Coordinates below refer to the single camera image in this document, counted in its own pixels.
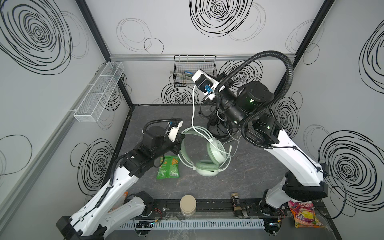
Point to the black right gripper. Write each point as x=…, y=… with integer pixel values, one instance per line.
x=216, y=98

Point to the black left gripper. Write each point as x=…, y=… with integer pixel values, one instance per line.
x=177, y=140

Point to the mint green headphones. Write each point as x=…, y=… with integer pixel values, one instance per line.
x=217, y=159

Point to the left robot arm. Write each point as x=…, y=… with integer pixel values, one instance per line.
x=97, y=220

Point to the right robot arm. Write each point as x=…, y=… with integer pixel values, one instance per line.
x=251, y=110

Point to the black blue headphones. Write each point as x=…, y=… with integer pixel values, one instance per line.
x=222, y=128

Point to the green chips bag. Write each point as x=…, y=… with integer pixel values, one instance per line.
x=169, y=168

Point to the beige round lid jar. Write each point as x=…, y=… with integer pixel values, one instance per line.
x=188, y=205

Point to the white mesh shelf basket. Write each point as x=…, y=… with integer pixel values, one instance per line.
x=103, y=94

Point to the small brown bottle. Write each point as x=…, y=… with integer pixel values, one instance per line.
x=236, y=203

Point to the colourful candy bag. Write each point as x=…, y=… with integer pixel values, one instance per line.
x=304, y=214

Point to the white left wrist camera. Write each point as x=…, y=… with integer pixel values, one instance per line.
x=173, y=130

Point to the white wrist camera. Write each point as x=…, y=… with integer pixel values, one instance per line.
x=173, y=130
x=205, y=83

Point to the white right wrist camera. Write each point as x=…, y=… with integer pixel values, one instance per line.
x=205, y=83

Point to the black wire basket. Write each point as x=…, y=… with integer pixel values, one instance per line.
x=192, y=63

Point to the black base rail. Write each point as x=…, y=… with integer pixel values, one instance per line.
x=167, y=208

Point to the white cable duct strip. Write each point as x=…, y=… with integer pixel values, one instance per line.
x=217, y=224

